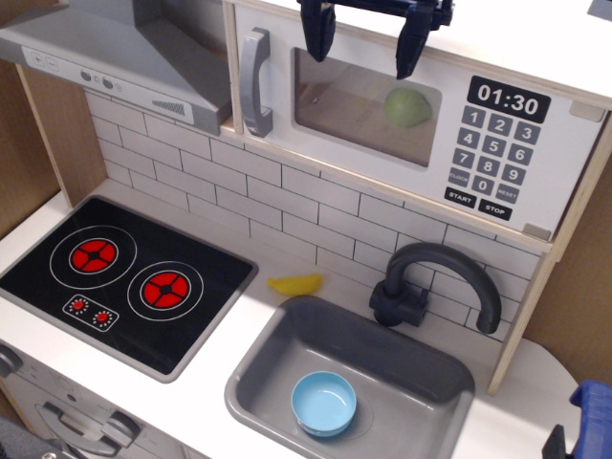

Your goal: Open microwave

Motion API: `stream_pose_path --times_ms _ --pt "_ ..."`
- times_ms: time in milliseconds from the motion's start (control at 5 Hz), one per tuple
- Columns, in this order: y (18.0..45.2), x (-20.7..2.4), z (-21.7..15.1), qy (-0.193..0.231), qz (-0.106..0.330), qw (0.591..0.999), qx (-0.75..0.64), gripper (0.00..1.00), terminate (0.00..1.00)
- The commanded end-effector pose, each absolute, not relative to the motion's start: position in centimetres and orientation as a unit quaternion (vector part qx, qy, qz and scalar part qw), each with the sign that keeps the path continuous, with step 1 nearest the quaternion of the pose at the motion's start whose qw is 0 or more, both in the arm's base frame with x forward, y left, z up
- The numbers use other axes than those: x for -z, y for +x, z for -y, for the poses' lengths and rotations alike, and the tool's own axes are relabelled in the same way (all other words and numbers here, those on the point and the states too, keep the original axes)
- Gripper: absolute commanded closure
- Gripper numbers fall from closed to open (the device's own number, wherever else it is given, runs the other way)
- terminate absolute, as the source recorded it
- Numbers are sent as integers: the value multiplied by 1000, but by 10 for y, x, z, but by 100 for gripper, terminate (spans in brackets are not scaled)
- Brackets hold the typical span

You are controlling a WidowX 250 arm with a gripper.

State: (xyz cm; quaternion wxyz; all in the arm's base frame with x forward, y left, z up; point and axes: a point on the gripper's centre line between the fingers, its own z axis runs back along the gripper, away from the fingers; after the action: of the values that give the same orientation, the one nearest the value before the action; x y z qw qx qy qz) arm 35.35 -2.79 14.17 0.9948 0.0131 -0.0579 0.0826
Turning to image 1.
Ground yellow toy banana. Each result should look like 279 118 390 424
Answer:
267 273 323 296

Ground white toy microwave door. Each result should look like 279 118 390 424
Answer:
235 4 607 240

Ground wooden microwave cabinet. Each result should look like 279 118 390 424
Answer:
223 1 611 393

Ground grey toy range hood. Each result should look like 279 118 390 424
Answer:
1 1 231 135

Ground black toy stovetop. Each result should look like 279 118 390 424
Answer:
1 196 257 383

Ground grey oven knob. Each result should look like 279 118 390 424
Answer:
0 344 23 378

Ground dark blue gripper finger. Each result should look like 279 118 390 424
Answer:
396 13 433 79
300 1 336 62

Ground grey oven door handle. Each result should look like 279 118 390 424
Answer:
35 402 148 458

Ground dark grey toy faucet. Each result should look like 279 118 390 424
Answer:
368 242 503 335

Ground blue plastic object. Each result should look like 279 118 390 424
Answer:
570 380 611 459

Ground green toy pear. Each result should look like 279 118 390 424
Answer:
383 88 432 127

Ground black clamp piece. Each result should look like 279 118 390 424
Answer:
541 425 567 459

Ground grey toy sink basin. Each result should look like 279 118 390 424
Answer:
225 296 474 458

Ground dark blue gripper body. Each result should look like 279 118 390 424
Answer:
299 0 454 30

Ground grey microwave door handle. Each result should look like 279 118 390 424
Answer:
239 28 273 138

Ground light blue bowl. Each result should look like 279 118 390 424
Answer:
291 371 358 438

